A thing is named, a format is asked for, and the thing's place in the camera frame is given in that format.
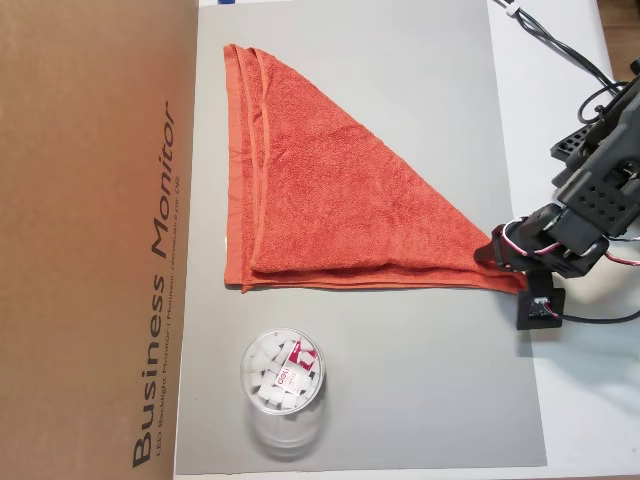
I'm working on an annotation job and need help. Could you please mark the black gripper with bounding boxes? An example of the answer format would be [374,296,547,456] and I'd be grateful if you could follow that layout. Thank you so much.
[472,213,557,281]

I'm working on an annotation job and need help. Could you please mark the orange terry towel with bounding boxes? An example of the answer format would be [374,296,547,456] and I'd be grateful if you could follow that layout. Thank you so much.
[222,43,529,294]

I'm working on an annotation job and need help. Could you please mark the grey desk mat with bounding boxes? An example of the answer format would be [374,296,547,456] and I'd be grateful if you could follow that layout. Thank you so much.
[172,4,549,476]

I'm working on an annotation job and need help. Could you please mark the red white deli packet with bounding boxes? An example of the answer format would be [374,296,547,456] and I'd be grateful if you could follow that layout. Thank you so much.
[272,339,320,397]

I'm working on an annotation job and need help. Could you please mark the white eraser cubes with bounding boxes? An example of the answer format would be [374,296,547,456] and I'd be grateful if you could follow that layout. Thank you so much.
[244,335,321,412]

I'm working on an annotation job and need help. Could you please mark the clear plastic jar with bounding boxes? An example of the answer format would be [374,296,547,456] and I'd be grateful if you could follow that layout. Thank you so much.
[238,327,327,461]

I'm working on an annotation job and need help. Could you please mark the brown Business Monitor cardboard box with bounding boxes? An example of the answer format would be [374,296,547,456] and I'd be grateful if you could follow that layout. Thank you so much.
[0,0,201,480]

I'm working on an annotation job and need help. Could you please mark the black square wrist camera module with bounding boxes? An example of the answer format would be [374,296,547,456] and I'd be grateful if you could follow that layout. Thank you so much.
[516,269,567,332]

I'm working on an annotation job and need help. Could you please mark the black camera cable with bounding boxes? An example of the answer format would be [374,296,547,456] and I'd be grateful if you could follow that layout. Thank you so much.
[544,307,640,325]

